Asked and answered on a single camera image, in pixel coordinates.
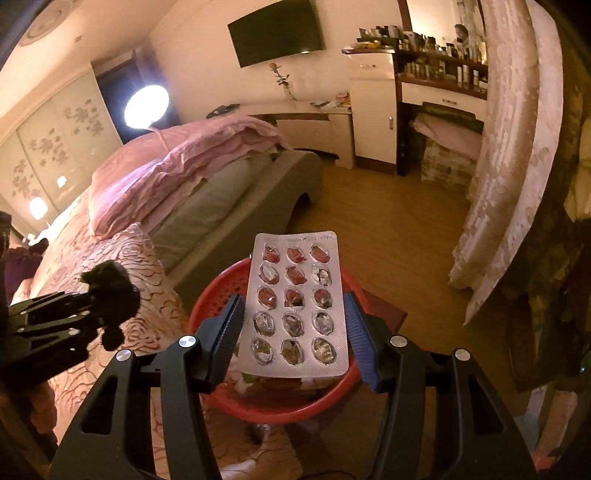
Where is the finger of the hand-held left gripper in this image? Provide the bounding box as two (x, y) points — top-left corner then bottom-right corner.
(14, 314), (102, 365)
(9, 292), (98, 326)

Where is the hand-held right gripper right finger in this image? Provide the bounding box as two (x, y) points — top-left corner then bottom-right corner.
(342, 292), (539, 480)

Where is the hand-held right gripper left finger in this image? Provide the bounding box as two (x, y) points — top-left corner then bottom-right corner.
(54, 293), (246, 480)

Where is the small black fuzzy clump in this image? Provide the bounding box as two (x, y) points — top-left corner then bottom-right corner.
(81, 260), (141, 352)

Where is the silver pill blister pack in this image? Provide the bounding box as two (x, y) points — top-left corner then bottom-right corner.
(239, 232), (351, 379)

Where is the red plastic basket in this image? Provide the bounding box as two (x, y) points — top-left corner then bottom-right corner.
(186, 257), (370, 424)

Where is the dark wooden stool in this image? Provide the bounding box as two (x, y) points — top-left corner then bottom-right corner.
(249, 291), (409, 444)

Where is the purple cloth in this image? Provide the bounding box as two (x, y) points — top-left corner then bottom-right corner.
(0, 247), (54, 296)

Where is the grey mattress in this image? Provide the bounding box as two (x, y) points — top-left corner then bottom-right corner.
(150, 154), (273, 273)

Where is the wardrobe with flower doors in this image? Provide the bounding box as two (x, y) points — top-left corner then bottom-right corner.
(0, 65), (125, 232)

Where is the pink duvet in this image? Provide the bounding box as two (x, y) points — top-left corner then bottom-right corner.
(88, 114), (289, 238)

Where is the checked storage box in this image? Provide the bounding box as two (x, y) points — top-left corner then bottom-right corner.
(420, 138), (478, 192)

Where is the dark patterned curtain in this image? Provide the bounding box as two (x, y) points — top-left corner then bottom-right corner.
(503, 0), (591, 393)

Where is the white low console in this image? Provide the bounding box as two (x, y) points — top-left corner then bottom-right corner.
(208, 99), (357, 169)

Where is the white tall cabinet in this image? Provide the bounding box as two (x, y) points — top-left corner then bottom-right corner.
(344, 50), (399, 176)

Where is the stool with pink cloth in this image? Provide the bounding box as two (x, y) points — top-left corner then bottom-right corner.
(410, 113), (485, 151)

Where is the white lace curtain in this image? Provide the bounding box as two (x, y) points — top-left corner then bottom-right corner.
(449, 0), (566, 326)

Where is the dressing table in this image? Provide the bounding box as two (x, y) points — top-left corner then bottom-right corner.
(394, 46), (490, 178)

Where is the pink rose in vase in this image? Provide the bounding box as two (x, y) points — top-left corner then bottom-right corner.
(269, 62), (298, 101)

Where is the round ceiling lamp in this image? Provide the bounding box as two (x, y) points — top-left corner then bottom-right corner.
(21, 4), (70, 44)

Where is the row of cosmetic bottles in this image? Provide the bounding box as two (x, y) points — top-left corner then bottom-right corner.
(358, 23), (490, 90)

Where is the grey bed frame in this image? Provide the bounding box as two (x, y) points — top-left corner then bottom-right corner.
(173, 150), (325, 301)

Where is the round ring lamp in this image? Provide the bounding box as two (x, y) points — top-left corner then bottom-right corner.
(124, 84), (170, 130)

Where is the black wall television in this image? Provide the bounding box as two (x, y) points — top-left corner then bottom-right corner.
(228, 0), (326, 69)

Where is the wall mirror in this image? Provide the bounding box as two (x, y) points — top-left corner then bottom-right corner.
(398, 0), (488, 61)

